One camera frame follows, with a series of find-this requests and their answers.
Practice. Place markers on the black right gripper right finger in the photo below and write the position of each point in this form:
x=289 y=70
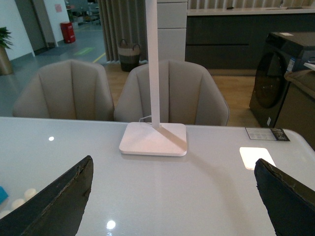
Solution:
x=289 y=203

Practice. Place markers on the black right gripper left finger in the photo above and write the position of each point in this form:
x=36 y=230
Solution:
x=57 y=210

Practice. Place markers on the blue toy block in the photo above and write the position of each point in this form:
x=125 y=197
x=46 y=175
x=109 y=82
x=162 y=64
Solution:
x=3 y=195

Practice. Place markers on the black white label card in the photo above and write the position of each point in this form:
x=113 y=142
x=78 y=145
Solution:
x=268 y=134

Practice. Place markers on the brown covered furniture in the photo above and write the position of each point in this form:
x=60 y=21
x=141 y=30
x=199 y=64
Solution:
x=298 y=110

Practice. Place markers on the white desk lamp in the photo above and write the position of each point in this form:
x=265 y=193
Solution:
x=155 y=138

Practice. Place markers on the beige chair left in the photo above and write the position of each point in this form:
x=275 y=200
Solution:
x=70 y=89

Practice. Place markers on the beige chair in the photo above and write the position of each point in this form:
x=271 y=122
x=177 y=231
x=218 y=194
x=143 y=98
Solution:
x=70 y=89
x=188 y=94

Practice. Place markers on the beige chair right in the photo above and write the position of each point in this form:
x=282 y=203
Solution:
x=188 y=94

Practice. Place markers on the black washing machine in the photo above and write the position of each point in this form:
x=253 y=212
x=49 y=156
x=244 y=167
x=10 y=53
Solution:
x=283 y=52

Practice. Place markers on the woven laundry basket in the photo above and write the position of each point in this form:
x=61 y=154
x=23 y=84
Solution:
x=129 y=55

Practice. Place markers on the potted green plant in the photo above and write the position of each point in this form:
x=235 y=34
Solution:
x=5 y=43

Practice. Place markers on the dark kitchen counter cabinet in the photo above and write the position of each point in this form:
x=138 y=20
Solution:
x=234 y=39

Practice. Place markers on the red cabinet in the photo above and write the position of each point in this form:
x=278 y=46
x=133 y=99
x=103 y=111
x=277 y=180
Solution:
x=67 y=32

